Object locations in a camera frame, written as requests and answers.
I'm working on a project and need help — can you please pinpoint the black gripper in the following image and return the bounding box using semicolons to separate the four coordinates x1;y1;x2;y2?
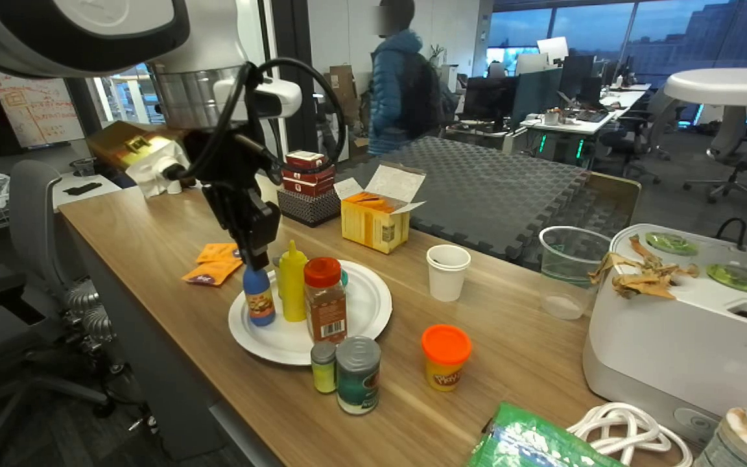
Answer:
183;129;279;269

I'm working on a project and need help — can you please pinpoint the yellow mustard bottle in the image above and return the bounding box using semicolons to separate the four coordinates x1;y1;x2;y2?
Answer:
276;243;308;322

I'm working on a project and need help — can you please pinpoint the blue cap figure bottle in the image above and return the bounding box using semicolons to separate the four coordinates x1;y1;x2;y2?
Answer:
244;267;274;327

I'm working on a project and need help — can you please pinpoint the red lid spice jar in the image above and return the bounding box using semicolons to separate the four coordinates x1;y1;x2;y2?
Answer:
302;256;347;341

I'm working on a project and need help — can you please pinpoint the orange lid play-doh tub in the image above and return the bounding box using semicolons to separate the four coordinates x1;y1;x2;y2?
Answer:
420;324;472;391

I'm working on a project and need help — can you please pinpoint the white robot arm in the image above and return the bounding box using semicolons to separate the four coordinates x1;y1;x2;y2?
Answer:
0;0;301;269

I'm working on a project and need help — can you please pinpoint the white round plate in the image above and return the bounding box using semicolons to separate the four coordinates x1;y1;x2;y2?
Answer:
227;260;391;366

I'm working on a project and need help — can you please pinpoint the right orange tea packet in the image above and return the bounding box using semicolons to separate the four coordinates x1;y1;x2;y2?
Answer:
196;243;240;265

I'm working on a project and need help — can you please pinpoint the orange tea packet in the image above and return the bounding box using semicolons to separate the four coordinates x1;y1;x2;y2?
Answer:
196;243;240;265
183;260;240;287

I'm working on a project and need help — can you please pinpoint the left orange tea packet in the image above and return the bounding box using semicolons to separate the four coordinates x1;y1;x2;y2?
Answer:
183;260;240;287

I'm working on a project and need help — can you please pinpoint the patterned grey box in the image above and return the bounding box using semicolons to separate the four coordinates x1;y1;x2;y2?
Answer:
276;192;339;225

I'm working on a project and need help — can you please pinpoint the middle red box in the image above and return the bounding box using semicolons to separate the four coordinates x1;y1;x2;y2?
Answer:
279;166;334;184

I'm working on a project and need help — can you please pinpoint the red box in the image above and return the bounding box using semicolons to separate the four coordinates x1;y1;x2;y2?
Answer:
282;177;334;196
279;166;334;184
286;149;330;168

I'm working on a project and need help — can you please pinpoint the bottom red box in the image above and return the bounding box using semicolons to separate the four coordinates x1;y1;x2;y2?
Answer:
282;177;334;196

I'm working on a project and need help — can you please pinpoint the top red box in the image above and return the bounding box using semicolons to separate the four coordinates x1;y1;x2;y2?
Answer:
286;149;330;168

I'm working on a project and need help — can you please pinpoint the open yellow cardboard box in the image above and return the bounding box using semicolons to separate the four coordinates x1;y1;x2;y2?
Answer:
334;162;424;254

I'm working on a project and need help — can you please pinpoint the small yellow-green can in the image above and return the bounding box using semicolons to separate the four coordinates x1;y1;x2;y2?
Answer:
312;341;337;395

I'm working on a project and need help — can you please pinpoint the large green label can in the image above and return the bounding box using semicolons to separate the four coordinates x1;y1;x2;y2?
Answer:
337;337;380;414

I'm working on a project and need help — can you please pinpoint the white paper cup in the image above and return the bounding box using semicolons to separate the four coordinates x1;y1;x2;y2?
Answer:
424;243;472;302

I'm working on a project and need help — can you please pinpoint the person in blue jacket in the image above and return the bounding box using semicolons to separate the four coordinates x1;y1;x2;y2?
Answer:
369;0;446;156

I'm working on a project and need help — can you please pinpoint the clear plastic cup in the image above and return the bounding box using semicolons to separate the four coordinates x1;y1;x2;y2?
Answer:
538;225;610;318

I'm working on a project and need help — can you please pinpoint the green snack bag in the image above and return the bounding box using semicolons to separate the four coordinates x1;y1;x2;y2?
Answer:
467;402;621;467

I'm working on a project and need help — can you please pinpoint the white appliance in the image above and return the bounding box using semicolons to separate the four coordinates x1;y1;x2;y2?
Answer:
584;223;747;439

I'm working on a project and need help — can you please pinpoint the brown wrist camera box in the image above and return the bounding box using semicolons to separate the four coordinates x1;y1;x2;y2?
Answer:
86;122;190;184

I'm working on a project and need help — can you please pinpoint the white rope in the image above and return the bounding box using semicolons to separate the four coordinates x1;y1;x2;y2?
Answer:
564;398;694;467

